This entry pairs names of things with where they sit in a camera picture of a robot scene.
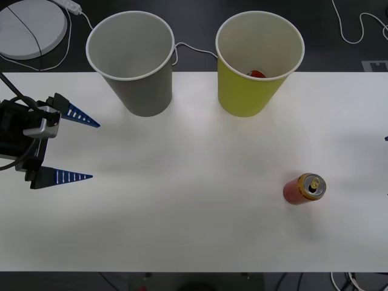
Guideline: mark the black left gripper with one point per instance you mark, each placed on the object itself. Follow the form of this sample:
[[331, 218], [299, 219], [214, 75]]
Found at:
[[41, 151]]

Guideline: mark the orange and red can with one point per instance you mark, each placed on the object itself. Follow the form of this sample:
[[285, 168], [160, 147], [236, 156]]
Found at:
[[295, 191]]

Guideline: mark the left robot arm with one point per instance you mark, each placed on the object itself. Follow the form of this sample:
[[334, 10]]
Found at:
[[42, 128]]

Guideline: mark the grey plastic bin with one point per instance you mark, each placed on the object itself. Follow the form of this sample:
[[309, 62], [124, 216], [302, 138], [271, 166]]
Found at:
[[145, 94]]

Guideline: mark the white round disc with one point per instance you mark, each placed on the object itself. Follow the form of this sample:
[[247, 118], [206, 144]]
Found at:
[[18, 33]]

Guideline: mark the yellow-green plastic bin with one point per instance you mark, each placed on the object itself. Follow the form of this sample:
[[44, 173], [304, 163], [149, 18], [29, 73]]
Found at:
[[242, 94]]

